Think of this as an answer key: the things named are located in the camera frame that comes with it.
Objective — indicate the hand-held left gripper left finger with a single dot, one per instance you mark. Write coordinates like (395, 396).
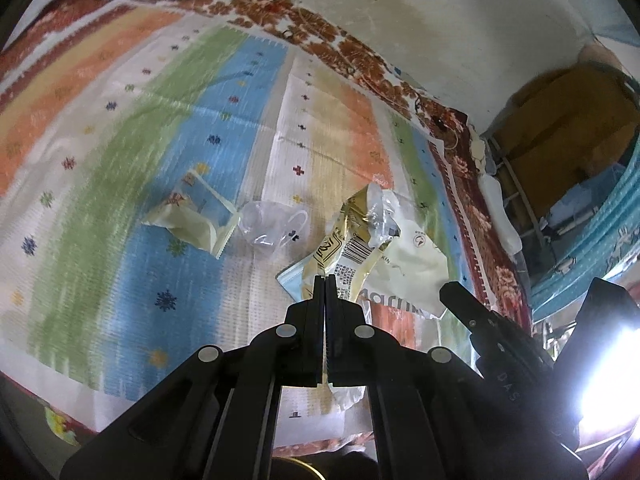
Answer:
(312, 320)

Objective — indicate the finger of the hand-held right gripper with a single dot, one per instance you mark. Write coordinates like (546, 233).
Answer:
(465, 307)

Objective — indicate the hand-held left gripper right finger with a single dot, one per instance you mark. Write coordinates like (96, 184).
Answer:
(337, 320)

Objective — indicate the white printed plastic wrapper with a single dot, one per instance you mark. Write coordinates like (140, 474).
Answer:
(400, 265)

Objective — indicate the clear plastic cup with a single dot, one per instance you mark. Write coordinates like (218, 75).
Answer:
(265, 225)

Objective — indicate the brown bin with gold rim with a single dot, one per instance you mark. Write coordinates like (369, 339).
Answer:
(345, 467)

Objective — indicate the pale snack wrapper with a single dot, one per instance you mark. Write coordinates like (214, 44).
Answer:
(190, 220)

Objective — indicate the white cloth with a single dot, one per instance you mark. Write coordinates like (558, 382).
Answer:
(500, 210)

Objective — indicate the blue printed curtain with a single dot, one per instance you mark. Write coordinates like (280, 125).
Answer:
(575, 265)

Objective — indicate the metal rack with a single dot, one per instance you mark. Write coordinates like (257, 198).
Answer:
(518, 185)

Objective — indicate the mustard hanging garment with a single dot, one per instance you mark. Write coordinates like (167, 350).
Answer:
(565, 125)

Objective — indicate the striped colourful mat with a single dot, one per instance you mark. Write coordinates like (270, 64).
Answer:
(100, 210)

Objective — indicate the floral blanket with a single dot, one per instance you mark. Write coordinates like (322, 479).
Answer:
(310, 25)

